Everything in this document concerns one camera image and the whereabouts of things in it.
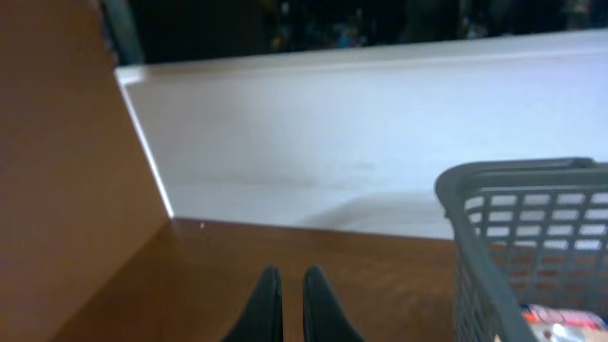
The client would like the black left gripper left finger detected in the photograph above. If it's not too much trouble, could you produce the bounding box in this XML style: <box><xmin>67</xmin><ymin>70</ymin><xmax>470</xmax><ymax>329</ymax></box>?
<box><xmin>222</xmin><ymin>266</ymin><xmax>283</xmax><ymax>342</ymax></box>

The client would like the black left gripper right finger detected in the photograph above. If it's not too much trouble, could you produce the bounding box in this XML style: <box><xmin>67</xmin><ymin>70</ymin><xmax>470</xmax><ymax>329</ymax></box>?
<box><xmin>303</xmin><ymin>265</ymin><xmax>364</xmax><ymax>342</ymax></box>

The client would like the Kleenex tissue multipack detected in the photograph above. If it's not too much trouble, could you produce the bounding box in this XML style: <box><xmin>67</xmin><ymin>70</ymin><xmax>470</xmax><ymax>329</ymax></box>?
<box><xmin>521</xmin><ymin>305</ymin><xmax>607</xmax><ymax>342</ymax></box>

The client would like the grey plastic shopping basket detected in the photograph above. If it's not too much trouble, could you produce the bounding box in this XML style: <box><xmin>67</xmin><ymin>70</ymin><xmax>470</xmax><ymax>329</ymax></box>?
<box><xmin>435</xmin><ymin>158</ymin><xmax>607</xmax><ymax>341</ymax></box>

